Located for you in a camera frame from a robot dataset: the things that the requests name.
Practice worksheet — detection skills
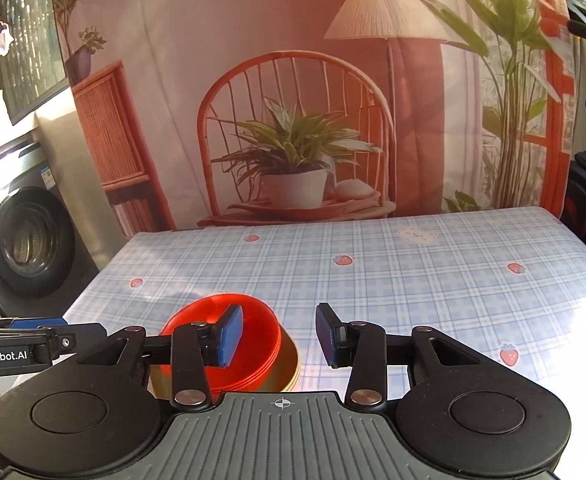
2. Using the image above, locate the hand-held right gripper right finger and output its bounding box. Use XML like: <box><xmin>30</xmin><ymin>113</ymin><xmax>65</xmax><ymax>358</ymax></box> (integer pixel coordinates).
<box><xmin>315</xmin><ymin>303</ymin><xmax>504</xmax><ymax>408</ymax></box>

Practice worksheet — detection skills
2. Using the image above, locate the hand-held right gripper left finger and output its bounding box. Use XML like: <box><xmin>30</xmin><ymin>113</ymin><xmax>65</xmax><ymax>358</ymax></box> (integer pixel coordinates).
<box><xmin>75</xmin><ymin>304</ymin><xmax>244</xmax><ymax>411</ymax></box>

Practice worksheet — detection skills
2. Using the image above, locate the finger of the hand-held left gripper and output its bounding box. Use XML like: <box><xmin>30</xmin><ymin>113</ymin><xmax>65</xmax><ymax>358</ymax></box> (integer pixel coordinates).
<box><xmin>0</xmin><ymin>316</ymin><xmax>68</xmax><ymax>332</ymax></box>
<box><xmin>38</xmin><ymin>322</ymin><xmax>108</xmax><ymax>362</ymax></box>

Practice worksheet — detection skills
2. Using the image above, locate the red round plate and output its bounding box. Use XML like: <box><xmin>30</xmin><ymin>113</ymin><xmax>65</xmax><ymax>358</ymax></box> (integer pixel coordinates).
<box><xmin>159</xmin><ymin>294</ymin><xmax>281</xmax><ymax>361</ymax></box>

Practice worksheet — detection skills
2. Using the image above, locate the green square plate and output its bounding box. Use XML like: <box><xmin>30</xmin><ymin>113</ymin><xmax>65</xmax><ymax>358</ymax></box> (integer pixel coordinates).
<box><xmin>149</xmin><ymin>327</ymin><xmax>302</xmax><ymax>395</ymax></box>

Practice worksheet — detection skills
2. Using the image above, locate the red bowl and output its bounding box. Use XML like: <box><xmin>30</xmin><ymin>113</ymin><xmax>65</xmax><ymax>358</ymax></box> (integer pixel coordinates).
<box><xmin>208</xmin><ymin>345</ymin><xmax>280</xmax><ymax>392</ymax></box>

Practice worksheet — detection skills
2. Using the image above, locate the grey washing machine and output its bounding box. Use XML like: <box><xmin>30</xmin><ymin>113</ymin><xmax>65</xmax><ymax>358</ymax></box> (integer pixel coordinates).
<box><xmin>0</xmin><ymin>132</ymin><xmax>101</xmax><ymax>318</ymax></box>

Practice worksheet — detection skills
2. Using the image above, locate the blue checked tablecloth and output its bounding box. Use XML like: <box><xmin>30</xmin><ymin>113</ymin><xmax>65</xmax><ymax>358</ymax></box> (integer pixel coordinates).
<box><xmin>65</xmin><ymin>206</ymin><xmax>586</xmax><ymax>396</ymax></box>

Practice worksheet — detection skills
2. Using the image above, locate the printed backdrop cloth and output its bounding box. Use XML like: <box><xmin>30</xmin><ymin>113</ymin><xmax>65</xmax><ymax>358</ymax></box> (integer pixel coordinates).
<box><xmin>50</xmin><ymin>0</ymin><xmax>581</xmax><ymax>241</ymax></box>

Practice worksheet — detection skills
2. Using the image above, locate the dark window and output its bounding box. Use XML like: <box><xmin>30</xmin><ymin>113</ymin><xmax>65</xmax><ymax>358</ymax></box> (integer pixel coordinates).
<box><xmin>0</xmin><ymin>0</ymin><xmax>71</xmax><ymax>126</ymax></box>

